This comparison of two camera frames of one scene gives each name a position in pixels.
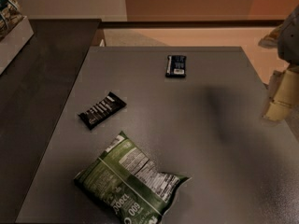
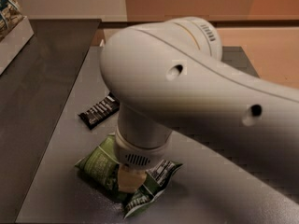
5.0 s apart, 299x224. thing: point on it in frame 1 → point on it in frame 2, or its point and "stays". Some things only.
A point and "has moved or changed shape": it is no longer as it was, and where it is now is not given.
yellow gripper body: [290, 40] → [139, 157]
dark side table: [34, 90] stays
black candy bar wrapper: [105, 108] stays
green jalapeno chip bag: [124, 186] has moved or changed shape
